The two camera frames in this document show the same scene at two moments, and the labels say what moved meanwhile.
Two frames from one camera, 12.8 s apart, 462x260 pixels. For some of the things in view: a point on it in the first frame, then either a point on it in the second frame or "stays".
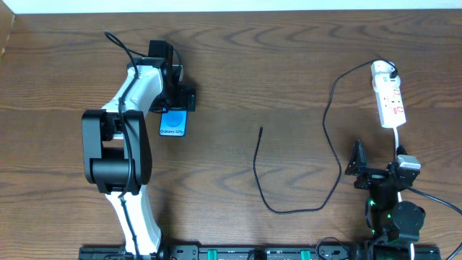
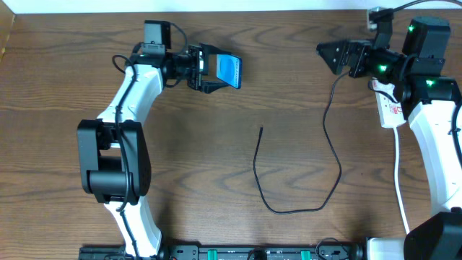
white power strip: [389, 102] stays
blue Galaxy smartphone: [173, 123] -> [229, 68]
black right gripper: [373, 175] -> [352, 58]
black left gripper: [184, 99] -> [197, 67]
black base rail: [286, 252] stays
